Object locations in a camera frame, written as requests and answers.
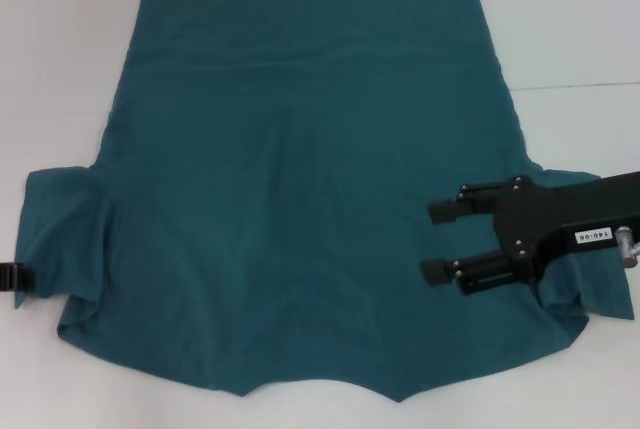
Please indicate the teal blue t-shirt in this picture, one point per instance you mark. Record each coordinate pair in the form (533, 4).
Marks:
(300, 149)

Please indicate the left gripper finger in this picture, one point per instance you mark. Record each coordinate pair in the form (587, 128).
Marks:
(17, 275)

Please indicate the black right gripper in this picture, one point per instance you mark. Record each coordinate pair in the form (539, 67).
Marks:
(555, 219)

